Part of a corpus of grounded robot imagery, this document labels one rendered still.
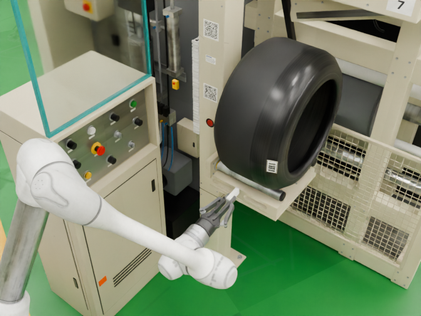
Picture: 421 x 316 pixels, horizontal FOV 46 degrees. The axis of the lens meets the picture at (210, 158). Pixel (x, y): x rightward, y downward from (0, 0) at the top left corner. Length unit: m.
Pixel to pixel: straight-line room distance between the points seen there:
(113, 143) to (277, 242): 1.38
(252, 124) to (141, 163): 0.70
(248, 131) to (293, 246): 1.44
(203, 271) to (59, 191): 0.55
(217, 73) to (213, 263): 0.82
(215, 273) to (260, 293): 1.28
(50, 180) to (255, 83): 0.84
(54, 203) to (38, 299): 1.69
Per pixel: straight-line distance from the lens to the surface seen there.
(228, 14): 1.95
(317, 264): 3.08
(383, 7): 1.92
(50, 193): 1.35
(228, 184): 2.22
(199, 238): 1.79
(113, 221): 1.49
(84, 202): 1.39
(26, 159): 1.50
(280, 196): 2.11
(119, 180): 2.26
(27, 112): 2.05
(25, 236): 1.61
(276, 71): 1.84
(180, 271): 1.75
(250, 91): 1.83
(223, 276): 1.64
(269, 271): 3.00
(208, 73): 2.10
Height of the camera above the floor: 2.39
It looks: 41 degrees down
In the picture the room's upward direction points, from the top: 1 degrees clockwise
